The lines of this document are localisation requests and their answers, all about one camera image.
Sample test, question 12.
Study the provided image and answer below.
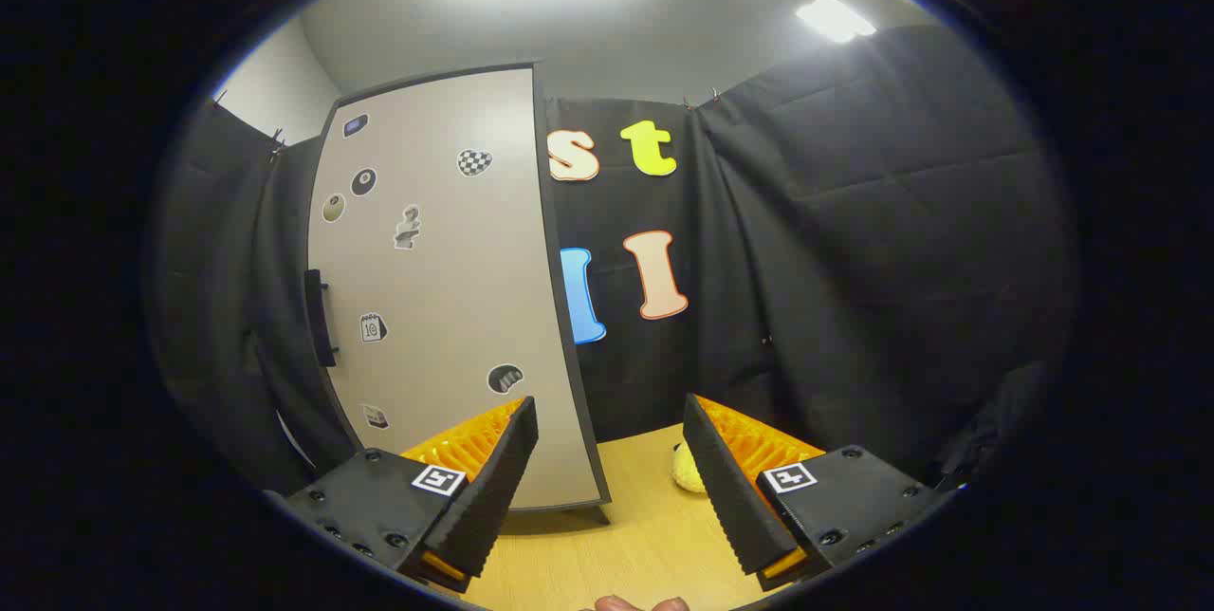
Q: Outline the grey cabinet door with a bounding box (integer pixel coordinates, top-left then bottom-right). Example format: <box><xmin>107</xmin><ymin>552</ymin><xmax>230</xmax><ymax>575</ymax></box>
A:
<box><xmin>305</xmin><ymin>65</ymin><xmax>608</xmax><ymax>512</ymax></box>

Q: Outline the yellow plush toy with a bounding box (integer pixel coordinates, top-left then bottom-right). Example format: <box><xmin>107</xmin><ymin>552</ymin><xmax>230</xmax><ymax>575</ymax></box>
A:
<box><xmin>671</xmin><ymin>440</ymin><xmax>708</xmax><ymax>495</ymax></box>

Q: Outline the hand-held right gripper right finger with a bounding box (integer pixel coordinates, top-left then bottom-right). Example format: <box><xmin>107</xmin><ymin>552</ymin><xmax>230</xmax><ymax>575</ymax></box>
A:
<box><xmin>683</xmin><ymin>393</ymin><xmax>954</xmax><ymax>591</ymax></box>

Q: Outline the dark grey cabinet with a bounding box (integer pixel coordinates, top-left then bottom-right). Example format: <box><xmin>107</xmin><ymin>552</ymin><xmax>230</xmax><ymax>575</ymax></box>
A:
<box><xmin>305</xmin><ymin>59</ymin><xmax>616</xmax><ymax>527</ymax></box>

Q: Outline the black backdrop cloth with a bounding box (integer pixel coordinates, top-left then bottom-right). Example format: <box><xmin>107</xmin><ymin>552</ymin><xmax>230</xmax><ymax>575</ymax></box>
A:
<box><xmin>142</xmin><ymin>23</ymin><xmax>1082</xmax><ymax>498</ymax></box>

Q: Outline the small ceiling light panel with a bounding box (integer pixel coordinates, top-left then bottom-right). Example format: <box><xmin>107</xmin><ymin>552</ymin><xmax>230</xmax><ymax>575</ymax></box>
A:
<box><xmin>795</xmin><ymin>0</ymin><xmax>878</xmax><ymax>45</ymax></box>

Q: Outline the black cabinet door handle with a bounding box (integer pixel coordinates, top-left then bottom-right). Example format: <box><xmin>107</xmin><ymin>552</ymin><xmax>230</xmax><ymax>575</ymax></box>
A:
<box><xmin>303</xmin><ymin>269</ymin><xmax>340</xmax><ymax>368</ymax></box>

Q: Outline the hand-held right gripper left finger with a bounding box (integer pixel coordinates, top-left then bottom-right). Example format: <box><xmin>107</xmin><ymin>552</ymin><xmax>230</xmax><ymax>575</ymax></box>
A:
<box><xmin>285</xmin><ymin>395</ymin><xmax>540</xmax><ymax>593</ymax></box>

